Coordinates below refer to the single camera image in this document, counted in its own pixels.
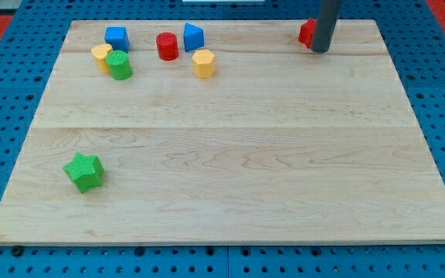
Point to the blue cube block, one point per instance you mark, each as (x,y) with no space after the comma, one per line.
(117,37)

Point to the light wooden board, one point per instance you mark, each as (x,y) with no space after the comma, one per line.
(281,147)

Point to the yellow hexagon block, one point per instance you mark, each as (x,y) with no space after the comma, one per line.
(203,63)

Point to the blue triangular prism block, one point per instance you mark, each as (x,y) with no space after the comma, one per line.
(193,37)

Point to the red cylinder block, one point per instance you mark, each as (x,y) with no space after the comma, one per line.
(167,45)

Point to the green cylinder block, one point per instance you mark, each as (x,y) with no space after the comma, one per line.
(119,65)

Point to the red block behind rod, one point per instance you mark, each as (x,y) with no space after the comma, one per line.
(306,33)

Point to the green star block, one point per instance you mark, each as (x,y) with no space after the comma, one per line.
(85,171)

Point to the yellow heart block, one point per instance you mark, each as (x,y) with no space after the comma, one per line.
(99,54)

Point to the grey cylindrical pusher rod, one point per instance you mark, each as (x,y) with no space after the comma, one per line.
(325,25)

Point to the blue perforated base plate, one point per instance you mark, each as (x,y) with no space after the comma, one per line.
(415,39)

